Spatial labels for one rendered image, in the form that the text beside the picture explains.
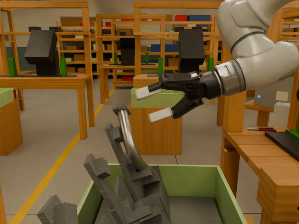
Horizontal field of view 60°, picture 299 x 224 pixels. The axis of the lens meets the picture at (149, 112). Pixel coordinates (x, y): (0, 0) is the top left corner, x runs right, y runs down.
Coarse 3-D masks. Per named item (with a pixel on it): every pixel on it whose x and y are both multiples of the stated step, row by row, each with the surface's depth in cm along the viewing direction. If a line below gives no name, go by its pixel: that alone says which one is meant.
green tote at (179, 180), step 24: (120, 168) 90; (168, 168) 89; (192, 168) 89; (216, 168) 88; (96, 192) 82; (168, 192) 91; (192, 192) 91; (216, 192) 88; (96, 216) 82; (240, 216) 63
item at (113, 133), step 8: (112, 128) 70; (112, 136) 69; (120, 136) 69; (112, 144) 69; (120, 144) 74; (120, 152) 71; (120, 160) 70; (128, 160) 76; (128, 168) 73; (128, 176) 71; (128, 184) 71; (136, 184) 76; (152, 184) 85; (160, 184) 83; (136, 192) 73; (144, 192) 82; (152, 192) 80; (160, 192) 78; (136, 200) 73; (160, 200) 76; (168, 200) 87; (168, 208) 82; (168, 216) 78
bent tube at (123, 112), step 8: (120, 112) 72; (128, 112) 75; (120, 120) 71; (128, 120) 71; (120, 128) 71; (128, 128) 70; (128, 136) 68; (128, 144) 68; (128, 152) 69; (136, 152) 69; (136, 160) 69; (144, 168) 73; (152, 168) 81
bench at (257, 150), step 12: (228, 132) 146; (240, 132) 146; (252, 132) 146; (264, 132) 146; (228, 144) 154; (240, 144) 129; (252, 144) 129; (264, 144) 129; (276, 144) 129; (228, 156) 151; (252, 156) 115; (264, 156) 115; (276, 156) 115; (288, 156) 115; (228, 168) 153; (252, 168) 110; (228, 180) 155; (264, 216) 99
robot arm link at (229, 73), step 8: (224, 64) 68; (232, 64) 67; (216, 72) 68; (224, 72) 66; (232, 72) 66; (240, 72) 65; (224, 80) 66; (232, 80) 66; (240, 80) 65; (224, 88) 67; (232, 88) 67; (240, 88) 67; (224, 96) 70
